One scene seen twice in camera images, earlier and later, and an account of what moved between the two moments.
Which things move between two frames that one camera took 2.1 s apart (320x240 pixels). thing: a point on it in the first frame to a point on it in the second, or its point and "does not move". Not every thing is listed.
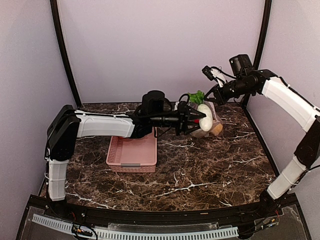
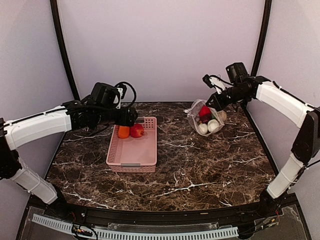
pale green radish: (205, 122) to (212, 125)
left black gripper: (184, 121) to (123, 120)
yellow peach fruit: (217, 129) to (222, 115)
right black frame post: (265, 32) does not move
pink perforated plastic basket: (127, 154) does not move
